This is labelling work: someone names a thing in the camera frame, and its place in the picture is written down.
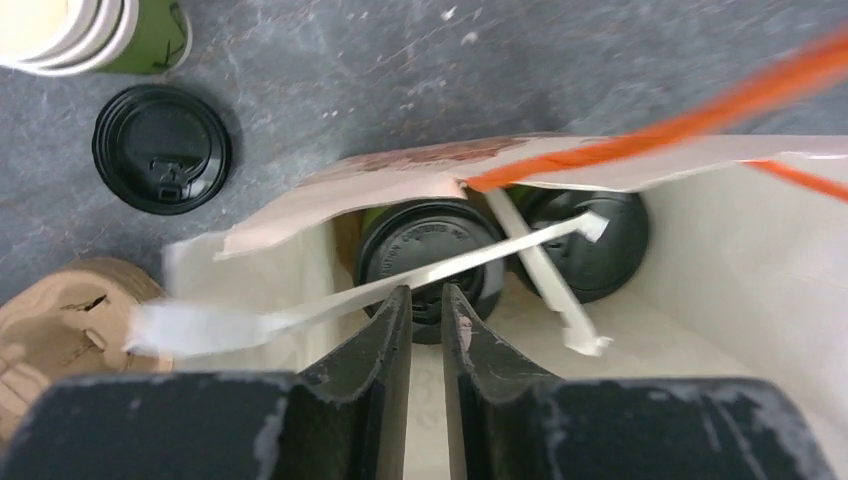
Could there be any stack of paper cups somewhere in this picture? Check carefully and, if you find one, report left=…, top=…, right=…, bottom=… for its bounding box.
left=1, top=0, right=193, bottom=77

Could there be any green paper coffee cup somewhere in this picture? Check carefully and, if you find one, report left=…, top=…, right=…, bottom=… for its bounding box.
left=361, top=205, right=389, bottom=231

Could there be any black plastic cup lid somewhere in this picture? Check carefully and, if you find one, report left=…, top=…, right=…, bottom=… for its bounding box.
left=352, top=199, right=506, bottom=345

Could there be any stack of black lids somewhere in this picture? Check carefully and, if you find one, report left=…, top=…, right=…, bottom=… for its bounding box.
left=91, top=84, right=234, bottom=216

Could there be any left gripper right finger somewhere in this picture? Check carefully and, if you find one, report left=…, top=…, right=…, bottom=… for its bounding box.
left=441, top=283, right=834, bottom=479

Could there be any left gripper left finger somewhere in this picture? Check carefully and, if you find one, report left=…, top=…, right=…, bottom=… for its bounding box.
left=1, top=286, right=412, bottom=479

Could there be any cardboard cup carrier tray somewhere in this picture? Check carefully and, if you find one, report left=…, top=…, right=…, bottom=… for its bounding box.
left=1, top=258, right=174, bottom=446

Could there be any brown paper takeout bag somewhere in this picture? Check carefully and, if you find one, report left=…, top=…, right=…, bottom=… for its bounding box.
left=162, top=26, right=848, bottom=480

